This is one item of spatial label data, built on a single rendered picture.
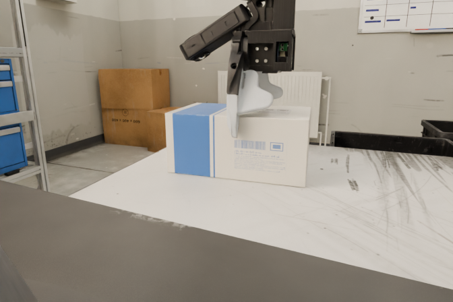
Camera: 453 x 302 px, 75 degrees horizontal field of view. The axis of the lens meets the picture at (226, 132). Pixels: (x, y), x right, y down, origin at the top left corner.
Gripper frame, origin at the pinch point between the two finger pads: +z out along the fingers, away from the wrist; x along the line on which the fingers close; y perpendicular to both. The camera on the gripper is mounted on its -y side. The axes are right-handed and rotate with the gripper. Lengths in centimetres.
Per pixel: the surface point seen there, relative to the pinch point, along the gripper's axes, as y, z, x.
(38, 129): -133, 26, 79
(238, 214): 3.4, 6.4, -15.1
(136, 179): -12.8, 6.4, -9.8
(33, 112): -131, 15, 75
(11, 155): -136, 36, 63
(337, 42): 26, -28, 251
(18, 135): -135, 27, 69
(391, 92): 74, 14, 248
